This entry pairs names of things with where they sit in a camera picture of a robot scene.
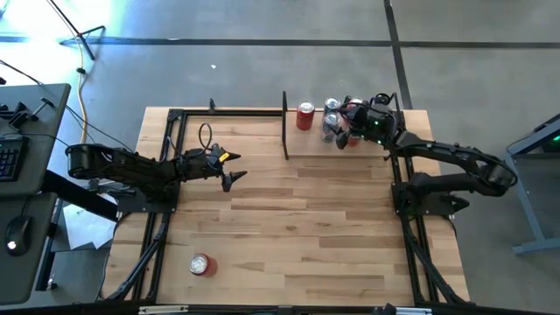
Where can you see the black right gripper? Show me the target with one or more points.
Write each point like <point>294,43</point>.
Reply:
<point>376,124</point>

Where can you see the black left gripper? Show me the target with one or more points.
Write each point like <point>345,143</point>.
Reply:
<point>201,162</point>

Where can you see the blue silver Red Bull can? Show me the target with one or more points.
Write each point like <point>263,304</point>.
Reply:
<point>329,131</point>
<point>331,105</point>

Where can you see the red Fanta strawberry can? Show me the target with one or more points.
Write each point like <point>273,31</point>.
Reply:
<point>359,102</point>
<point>355,141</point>

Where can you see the red Coca-Cola can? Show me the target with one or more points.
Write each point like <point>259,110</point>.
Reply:
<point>305,120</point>

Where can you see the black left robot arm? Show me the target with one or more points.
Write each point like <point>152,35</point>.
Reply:
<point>122,166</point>

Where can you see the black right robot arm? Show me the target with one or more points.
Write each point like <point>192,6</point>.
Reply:
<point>437,151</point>

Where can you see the red soda can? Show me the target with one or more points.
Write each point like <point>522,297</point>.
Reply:
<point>205,267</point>

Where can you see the white paper sheet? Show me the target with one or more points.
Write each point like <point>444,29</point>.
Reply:
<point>83,227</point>

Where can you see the grey office desk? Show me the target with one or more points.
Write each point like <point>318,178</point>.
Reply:
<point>44,153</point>

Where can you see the black tripod stand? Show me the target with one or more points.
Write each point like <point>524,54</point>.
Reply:
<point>72,30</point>

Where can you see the black keyboard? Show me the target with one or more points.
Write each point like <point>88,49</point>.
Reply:
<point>13,159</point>

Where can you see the black desk clamp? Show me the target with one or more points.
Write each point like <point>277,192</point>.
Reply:
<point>17,116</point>

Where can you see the black computer mouse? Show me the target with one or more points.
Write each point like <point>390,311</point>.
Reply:
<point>19,232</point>

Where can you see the blue grey metal table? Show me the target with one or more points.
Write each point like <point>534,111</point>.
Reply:
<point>536,245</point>

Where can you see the black aluminium rig frame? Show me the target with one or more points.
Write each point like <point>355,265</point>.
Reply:
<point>219,113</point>

